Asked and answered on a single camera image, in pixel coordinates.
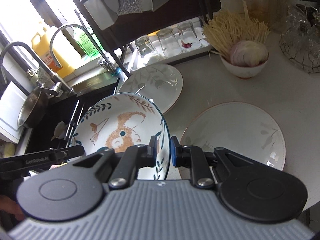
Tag black sink drying rack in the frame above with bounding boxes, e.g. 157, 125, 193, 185
64, 99, 84, 143

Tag glass cup right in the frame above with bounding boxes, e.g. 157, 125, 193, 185
177, 21, 201, 51

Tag yellow detergent jug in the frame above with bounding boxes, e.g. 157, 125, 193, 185
31, 29, 79, 78

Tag chrome curved faucet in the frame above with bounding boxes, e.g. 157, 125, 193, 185
49, 24, 126, 76

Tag white leaf plate stack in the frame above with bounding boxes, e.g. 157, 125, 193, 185
119, 64, 183, 114

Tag wire rack with glasses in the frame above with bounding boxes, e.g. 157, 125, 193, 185
279, 4, 319, 74

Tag dark tall faucet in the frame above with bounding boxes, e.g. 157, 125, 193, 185
0, 41, 75, 97

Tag glass cup middle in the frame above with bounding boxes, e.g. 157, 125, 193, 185
156, 27, 183, 58

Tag red lid jar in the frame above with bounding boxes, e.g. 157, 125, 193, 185
244, 0, 269, 24

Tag dry noodles bundle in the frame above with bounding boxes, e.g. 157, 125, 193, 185
203, 1, 270, 59

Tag bear pattern plate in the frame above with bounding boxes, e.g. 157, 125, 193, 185
69, 93, 170, 180

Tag white bowl with onion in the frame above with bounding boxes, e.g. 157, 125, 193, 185
220, 54, 269, 80

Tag glass cup left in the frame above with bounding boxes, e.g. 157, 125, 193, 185
135, 35, 160, 66

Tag steel mixing bowl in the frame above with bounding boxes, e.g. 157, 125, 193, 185
17, 87, 49, 128

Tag green dish soap bottle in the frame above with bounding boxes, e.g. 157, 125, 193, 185
73, 28, 99, 57

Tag black dish rack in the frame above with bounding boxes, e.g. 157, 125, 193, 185
68, 0, 222, 78

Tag person left hand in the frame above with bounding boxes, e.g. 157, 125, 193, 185
0, 195, 24, 221

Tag white drip tray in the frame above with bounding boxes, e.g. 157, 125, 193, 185
129, 22, 212, 73

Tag glass cup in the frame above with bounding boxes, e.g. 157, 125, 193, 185
177, 21, 201, 51
156, 27, 183, 58
135, 35, 160, 66

